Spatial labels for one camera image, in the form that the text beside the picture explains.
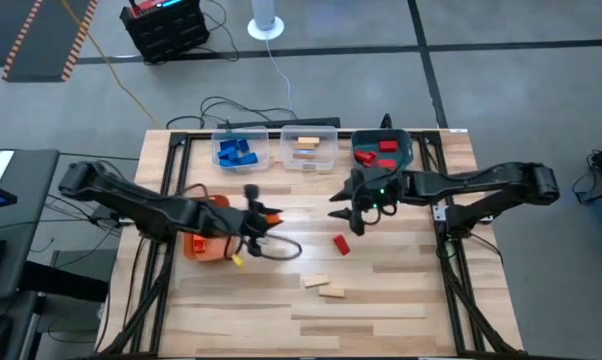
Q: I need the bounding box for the clear plastic bin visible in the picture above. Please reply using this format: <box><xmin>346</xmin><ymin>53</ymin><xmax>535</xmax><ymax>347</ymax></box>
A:
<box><xmin>279</xmin><ymin>124</ymin><xmax>341</xmax><ymax>175</ymax></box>
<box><xmin>211</xmin><ymin>125</ymin><xmax>273</xmax><ymax>175</ymax></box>

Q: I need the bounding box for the orange plastic bin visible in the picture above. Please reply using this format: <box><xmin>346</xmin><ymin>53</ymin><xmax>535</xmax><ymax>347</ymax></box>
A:
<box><xmin>180</xmin><ymin>193</ymin><xmax>244</xmax><ymax>263</ymax></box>

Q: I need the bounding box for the black table frame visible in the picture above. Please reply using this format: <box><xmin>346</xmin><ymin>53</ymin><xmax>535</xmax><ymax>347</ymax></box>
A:
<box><xmin>94</xmin><ymin>130</ymin><xmax>525</xmax><ymax>360</ymax></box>

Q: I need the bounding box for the wooden block with green print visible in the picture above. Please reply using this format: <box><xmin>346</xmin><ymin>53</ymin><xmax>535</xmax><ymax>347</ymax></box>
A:
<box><xmin>317</xmin><ymin>285</ymin><xmax>347</xmax><ymax>300</ymax></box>

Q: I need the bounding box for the white round-base stand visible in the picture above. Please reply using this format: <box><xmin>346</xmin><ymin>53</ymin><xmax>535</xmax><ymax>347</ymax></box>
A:
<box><xmin>246</xmin><ymin>0</ymin><xmax>286</xmax><ymax>42</ymax></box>

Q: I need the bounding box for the black floor cable bundle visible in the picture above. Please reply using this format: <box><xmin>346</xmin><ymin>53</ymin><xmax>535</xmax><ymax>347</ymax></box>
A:
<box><xmin>165</xmin><ymin>94</ymin><xmax>300</xmax><ymax>130</ymax></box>

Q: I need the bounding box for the yellow floor cable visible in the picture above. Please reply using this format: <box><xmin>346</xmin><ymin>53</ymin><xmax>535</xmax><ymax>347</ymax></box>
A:
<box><xmin>60</xmin><ymin>0</ymin><xmax>163</xmax><ymax>130</ymax></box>

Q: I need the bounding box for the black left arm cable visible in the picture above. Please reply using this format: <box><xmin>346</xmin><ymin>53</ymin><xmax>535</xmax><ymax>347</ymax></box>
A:
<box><xmin>220</xmin><ymin>230</ymin><xmax>304</xmax><ymax>262</ymax></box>

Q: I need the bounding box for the black power strip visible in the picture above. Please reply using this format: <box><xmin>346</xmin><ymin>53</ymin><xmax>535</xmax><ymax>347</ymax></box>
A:
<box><xmin>216</xmin><ymin>116</ymin><xmax>342</xmax><ymax>130</ymax></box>

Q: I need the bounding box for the dark green plastic bin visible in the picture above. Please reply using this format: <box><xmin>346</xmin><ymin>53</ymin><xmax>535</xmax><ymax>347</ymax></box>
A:
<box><xmin>350</xmin><ymin>128</ymin><xmax>415</xmax><ymax>174</ymax></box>

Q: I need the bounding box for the wooden block with blue print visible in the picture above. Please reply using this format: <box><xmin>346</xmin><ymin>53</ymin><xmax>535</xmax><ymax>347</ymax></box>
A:
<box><xmin>302</xmin><ymin>273</ymin><xmax>331</xmax><ymax>289</ymax></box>

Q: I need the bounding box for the black desk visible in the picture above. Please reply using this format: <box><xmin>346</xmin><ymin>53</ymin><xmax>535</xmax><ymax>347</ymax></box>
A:
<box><xmin>0</xmin><ymin>148</ymin><xmax>61</xmax><ymax>301</ymax></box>

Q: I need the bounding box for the red arch wooden block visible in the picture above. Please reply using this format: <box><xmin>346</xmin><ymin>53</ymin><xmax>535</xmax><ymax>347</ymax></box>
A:
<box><xmin>354</xmin><ymin>149</ymin><xmax>379</xmax><ymax>168</ymax></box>

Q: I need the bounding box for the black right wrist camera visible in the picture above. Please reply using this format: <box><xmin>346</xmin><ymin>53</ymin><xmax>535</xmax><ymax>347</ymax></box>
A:
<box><xmin>354</xmin><ymin>188</ymin><xmax>382</xmax><ymax>216</ymax></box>

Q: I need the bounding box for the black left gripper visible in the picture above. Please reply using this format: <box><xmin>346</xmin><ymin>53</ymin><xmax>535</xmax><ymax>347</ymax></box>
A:
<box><xmin>228</xmin><ymin>202</ymin><xmax>285</xmax><ymax>240</ymax></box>

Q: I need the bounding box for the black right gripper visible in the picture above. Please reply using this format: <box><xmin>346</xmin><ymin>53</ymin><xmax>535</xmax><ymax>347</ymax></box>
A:
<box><xmin>327</xmin><ymin>167</ymin><xmax>406</xmax><ymax>236</ymax></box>

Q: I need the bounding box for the black hazard-striped floor mat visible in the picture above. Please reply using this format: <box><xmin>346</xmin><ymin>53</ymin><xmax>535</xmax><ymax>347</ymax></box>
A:
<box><xmin>0</xmin><ymin>0</ymin><xmax>100</xmax><ymax>84</ymax></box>

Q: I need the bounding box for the white power cable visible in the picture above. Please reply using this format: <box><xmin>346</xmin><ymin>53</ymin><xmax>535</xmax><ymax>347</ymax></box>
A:
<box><xmin>264</xmin><ymin>38</ymin><xmax>294</xmax><ymax>121</ymax></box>

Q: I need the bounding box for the red lego brick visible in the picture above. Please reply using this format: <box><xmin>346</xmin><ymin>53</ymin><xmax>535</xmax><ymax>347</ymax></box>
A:
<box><xmin>331</xmin><ymin>233</ymin><xmax>352</xmax><ymax>257</ymax></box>

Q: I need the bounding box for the black crate with red top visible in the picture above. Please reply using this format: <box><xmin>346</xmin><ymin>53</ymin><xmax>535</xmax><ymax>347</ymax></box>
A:
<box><xmin>119</xmin><ymin>0</ymin><xmax>212</xmax><ymax>66</ymax></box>

